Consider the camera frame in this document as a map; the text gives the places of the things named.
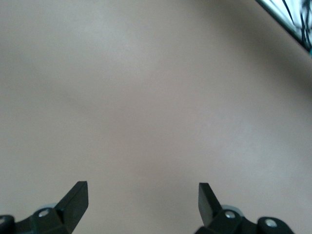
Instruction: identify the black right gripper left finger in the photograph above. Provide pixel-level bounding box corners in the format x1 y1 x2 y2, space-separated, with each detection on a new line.
0 180 89 234

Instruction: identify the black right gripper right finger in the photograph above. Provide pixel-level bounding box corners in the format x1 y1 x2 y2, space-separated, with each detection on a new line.
198 182 294 234

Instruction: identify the black looped floor cable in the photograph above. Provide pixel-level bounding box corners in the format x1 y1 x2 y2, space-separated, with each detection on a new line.
280 0 312 47

